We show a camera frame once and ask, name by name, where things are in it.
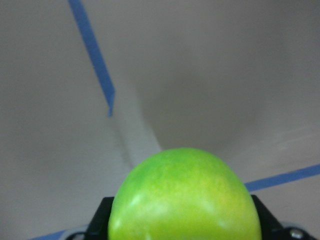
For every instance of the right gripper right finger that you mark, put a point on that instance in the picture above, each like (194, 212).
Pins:
(271, 229)

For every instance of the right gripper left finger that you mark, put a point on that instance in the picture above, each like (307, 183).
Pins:
(98, 226)

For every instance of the green apple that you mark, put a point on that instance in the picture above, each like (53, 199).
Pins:
(183, 194)

